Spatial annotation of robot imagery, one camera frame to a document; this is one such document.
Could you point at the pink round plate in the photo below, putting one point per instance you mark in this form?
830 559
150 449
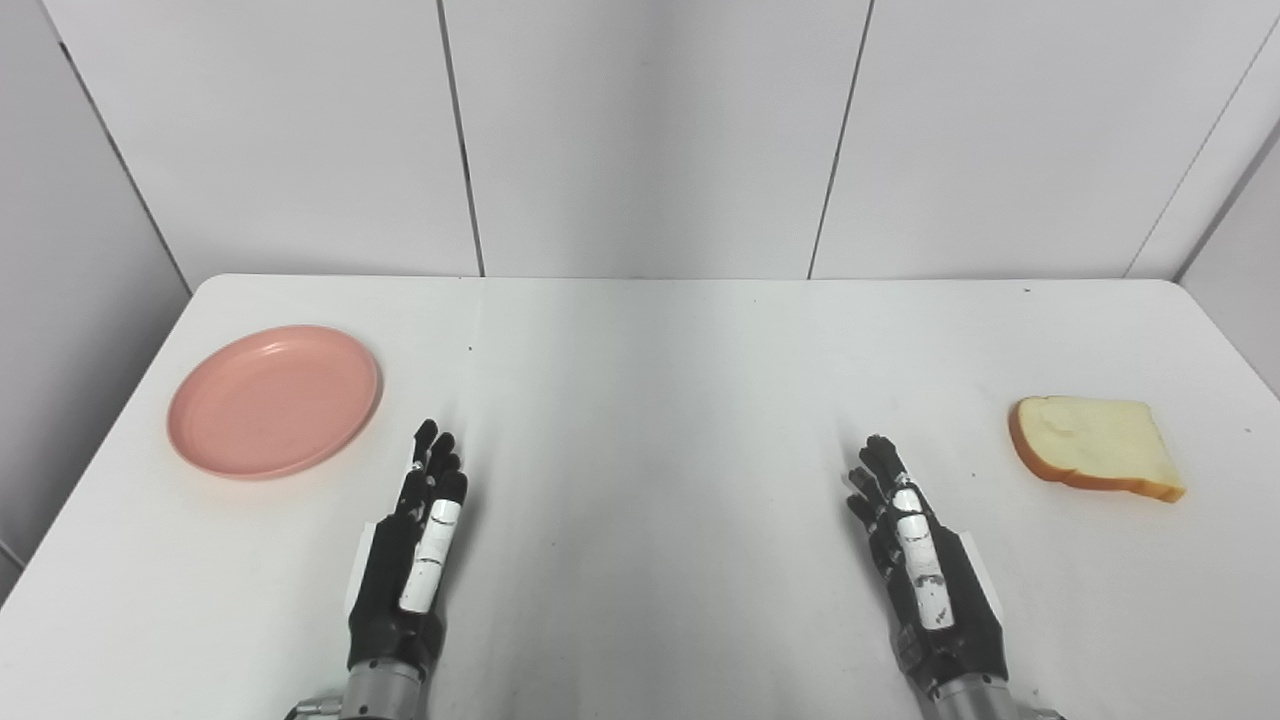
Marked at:
275 403

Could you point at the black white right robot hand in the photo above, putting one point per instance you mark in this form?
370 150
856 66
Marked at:
950 610

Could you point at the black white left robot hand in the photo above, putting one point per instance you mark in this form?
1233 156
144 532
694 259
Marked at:
395 580

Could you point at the slice of white bread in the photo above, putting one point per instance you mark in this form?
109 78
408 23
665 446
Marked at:
1095 445

